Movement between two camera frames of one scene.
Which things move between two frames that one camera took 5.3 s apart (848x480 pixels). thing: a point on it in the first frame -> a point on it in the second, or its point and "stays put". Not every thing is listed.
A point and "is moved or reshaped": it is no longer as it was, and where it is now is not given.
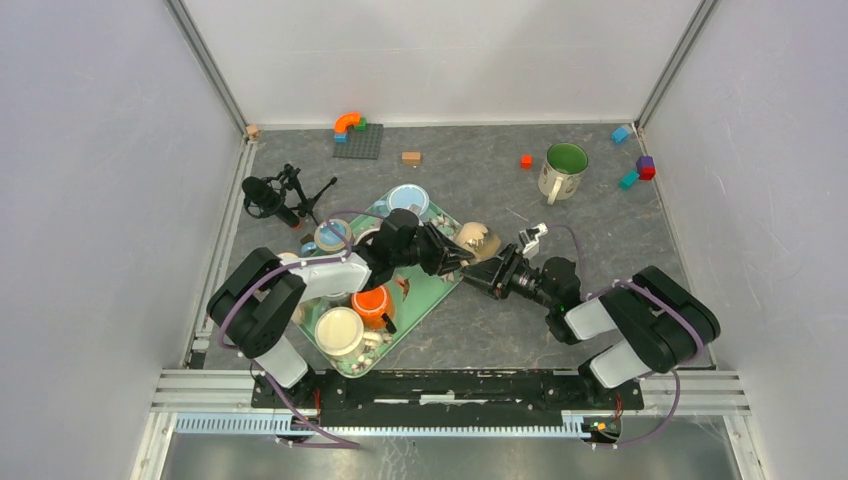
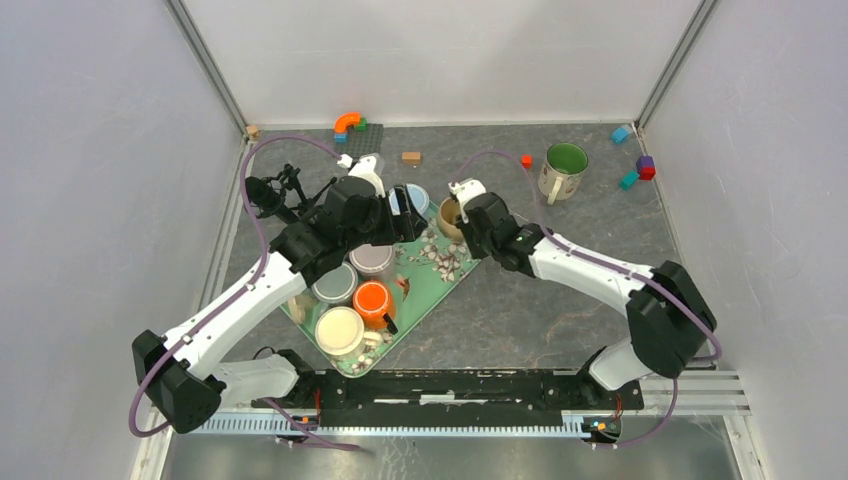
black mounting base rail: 445,399 stays put
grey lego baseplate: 361,143 stays put
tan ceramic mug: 476,238 is moved or reshaped
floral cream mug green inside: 563,166 stays put
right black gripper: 481,274 -> 476,251
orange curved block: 346,119 stays put
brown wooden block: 411,158 stays put
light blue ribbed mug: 403,196 stays put
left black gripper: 446,254 -> 399,229
